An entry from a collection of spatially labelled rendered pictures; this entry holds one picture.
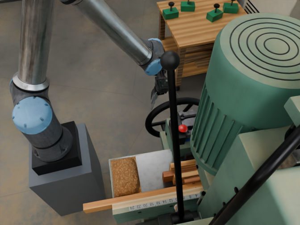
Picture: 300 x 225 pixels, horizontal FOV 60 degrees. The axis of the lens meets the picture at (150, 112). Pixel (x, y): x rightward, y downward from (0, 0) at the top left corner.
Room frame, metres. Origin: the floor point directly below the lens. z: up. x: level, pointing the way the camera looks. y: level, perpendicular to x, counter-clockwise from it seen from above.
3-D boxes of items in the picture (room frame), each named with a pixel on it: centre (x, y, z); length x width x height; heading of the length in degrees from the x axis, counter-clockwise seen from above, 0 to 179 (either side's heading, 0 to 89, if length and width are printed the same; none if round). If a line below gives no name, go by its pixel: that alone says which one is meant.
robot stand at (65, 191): (0.60, 0.47, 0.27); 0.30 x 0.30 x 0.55; 15
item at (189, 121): (0.49, -0.13, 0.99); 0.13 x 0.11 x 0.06; 101
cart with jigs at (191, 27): (1.80, -0.44, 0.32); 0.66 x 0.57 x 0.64; 105
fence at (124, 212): (0.26, -0.18, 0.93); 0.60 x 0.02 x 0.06; 101
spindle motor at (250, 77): (0.30, -0.18, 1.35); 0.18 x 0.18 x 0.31
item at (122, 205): (0.28, -0.18, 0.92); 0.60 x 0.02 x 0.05; 101
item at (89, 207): (0.28, -0.07, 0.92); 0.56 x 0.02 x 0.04; 101
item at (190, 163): (0.37, -0.16, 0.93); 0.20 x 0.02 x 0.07; 101
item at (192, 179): (0.32, -0.19, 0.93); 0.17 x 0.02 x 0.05; 101
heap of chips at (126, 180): (0.34, 0.08, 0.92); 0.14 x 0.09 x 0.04; 11
